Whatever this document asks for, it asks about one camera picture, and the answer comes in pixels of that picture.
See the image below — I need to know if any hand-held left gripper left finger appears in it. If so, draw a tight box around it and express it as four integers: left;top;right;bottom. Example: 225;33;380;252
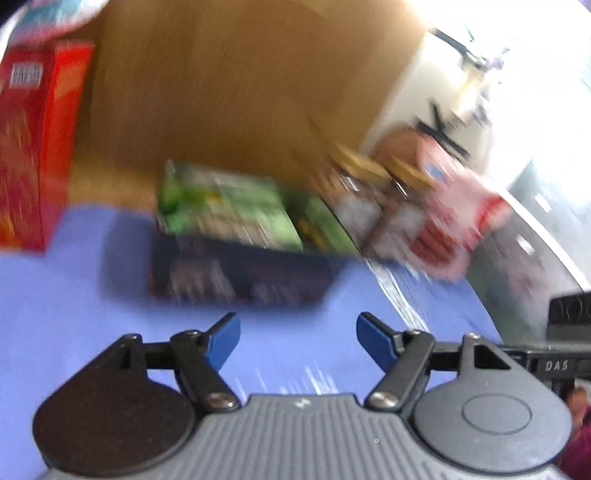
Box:
98;312;242;413

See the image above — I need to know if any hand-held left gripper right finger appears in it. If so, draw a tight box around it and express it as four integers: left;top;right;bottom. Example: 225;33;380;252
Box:
356;312;511;412

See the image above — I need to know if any black rectangular box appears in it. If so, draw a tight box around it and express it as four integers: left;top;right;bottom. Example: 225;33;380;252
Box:
149;230;348;308

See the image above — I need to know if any green snack packet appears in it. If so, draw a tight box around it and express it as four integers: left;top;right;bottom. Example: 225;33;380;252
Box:
297;195;362;258

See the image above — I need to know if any yellow-green snack packet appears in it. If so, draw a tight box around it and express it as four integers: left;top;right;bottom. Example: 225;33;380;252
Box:
156;160;304;253

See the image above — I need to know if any person's right forearm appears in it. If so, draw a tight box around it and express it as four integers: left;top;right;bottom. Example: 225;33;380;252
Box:
556;413;591;480

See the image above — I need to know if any person's right hand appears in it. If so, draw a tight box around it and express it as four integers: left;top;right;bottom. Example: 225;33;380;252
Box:
567;387;591;422

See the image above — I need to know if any clear blister pack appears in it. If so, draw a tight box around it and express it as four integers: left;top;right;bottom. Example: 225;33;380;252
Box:
364;257;431;334

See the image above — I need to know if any clear jar with gold lid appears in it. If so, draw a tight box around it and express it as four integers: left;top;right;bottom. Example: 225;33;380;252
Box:
368;156;440;260
318;147;389;251

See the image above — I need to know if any grey patterned wardrobe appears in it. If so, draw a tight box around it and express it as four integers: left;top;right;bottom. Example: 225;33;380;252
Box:
465;151;591;343

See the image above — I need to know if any pink snack bag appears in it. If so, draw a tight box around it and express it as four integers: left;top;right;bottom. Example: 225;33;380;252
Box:
405;133;514;283

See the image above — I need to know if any blue table cloth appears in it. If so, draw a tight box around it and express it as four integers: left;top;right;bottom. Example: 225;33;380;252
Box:
0;203;513;480

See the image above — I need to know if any round wooden chair back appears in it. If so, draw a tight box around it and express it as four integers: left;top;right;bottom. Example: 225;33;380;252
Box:
373;126;426;163

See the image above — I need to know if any wooden headboard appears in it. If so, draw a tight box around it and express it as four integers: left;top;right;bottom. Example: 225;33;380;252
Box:
69;0;428;209

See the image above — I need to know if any white power strip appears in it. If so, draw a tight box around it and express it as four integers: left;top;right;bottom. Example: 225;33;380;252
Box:
456;59;491;121

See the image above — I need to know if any red gift box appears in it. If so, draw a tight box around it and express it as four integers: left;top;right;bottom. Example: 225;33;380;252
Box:
0;40;96;253

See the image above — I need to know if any pastel plush toy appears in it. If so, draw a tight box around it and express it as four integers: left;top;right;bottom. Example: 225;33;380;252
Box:
0;0;110;48

